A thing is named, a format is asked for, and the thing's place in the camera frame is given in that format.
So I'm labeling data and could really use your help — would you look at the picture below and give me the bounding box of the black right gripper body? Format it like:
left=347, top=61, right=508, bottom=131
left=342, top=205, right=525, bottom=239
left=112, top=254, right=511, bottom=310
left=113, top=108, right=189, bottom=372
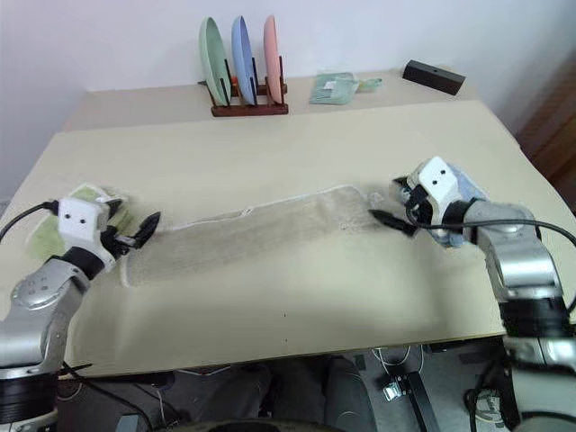
left=397, top=182, right=437, bottom=227

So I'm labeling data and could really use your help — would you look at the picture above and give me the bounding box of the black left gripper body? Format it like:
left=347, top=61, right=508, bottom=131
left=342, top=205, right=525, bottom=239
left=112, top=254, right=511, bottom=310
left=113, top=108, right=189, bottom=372
left=99, top=223, right=140, bottom=264

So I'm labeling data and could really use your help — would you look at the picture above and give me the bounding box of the long beige towel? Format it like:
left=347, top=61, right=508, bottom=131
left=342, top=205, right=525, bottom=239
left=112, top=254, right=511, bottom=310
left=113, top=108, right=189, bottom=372
left=118, top=184, right=393, bottom=290

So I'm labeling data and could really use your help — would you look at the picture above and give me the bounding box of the light blue towel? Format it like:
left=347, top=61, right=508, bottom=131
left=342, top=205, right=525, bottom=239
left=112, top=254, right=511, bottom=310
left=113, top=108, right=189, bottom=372
left=395, top=163, right=492, bottom=249

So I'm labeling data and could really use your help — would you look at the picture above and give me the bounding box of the light green towel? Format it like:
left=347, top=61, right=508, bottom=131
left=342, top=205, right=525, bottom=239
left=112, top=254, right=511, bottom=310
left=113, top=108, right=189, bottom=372
left=25, top=181, right=141, bottom=263

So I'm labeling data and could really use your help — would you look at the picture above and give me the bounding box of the small green packet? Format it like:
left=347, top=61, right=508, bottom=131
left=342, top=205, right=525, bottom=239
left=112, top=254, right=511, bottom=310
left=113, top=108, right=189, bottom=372
left=357, top=76, right=385, bottom=95

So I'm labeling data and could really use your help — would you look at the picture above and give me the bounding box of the black rectangular box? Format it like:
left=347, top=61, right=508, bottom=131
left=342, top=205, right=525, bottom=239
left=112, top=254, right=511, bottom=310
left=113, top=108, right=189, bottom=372
left=401, top=58, right=467, bottom=96

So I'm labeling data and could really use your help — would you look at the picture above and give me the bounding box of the folded green cloth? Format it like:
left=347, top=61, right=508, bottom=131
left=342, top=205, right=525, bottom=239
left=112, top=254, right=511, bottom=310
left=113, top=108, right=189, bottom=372
left=309, top=69, right=362, bottom=107

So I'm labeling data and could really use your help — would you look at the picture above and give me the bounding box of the dark wooden plate rack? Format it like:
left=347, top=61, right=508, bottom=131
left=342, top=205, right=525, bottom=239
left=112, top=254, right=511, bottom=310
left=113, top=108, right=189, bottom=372
left=196, top=55, right=290, bottom=119

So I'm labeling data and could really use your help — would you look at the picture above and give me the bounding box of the black metal table leg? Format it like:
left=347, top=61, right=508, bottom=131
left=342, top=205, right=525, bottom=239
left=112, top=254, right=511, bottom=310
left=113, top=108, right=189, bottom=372
left=385, top=358, right=441, bottom=432

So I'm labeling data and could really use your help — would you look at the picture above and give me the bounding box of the green plate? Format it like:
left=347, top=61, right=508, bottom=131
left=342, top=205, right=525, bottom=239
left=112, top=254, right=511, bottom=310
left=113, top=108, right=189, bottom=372
left=198, top=16, right=233, bottom=107

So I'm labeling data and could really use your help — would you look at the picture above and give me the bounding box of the pink plate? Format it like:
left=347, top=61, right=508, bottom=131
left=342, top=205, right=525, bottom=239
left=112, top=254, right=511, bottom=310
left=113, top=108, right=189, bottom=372
left=263, top=13, right=284, bottom=106

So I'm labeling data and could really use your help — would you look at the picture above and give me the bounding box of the blue plate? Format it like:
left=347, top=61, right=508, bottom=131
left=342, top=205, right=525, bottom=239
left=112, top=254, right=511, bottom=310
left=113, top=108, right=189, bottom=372
left=230, top=15, right=259, bottom=105

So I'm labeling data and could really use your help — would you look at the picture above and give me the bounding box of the white power strip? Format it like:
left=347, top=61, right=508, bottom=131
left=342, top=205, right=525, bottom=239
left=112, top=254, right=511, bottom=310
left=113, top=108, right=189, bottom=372
left=471, top=385, right=510, bottom=423

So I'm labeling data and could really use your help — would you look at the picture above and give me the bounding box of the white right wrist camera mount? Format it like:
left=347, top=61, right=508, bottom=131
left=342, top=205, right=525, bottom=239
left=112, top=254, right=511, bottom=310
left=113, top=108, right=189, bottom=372
left=407, top=156, right=470, bottom=225

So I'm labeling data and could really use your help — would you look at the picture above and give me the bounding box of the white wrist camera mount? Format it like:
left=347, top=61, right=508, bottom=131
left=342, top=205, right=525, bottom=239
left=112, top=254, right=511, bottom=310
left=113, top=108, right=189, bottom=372
left=58, top=197, right=120, bottom=274
left=407, top=156, right=470, bottom=225

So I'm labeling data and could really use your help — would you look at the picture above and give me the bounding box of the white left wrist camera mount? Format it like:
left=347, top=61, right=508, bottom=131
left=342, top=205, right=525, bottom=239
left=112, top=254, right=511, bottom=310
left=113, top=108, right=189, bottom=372
left=58, top=197, right=120, bottom=274

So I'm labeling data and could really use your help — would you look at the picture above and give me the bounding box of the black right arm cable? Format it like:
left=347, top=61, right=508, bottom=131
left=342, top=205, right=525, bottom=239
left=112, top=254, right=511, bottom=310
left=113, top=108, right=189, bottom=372
left=404, top=202, right=576, bottom=249

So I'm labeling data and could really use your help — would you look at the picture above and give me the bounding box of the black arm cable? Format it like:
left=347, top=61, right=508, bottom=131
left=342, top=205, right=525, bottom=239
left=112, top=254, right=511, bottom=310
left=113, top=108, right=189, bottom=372
left=0, top=200, right=62, bottom=245
left=404, top=202, right=576, bottom=249

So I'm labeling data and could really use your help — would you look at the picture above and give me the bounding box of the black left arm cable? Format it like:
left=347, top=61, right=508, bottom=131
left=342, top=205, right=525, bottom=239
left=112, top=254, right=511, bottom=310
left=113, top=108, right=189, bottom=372
left=0, top=200, right=62, bottom=245

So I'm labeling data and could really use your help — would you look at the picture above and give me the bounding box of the white cable bundle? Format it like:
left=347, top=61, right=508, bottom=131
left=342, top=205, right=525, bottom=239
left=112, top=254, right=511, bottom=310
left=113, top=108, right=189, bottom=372
left=372, top=345, right=428, bottom=375

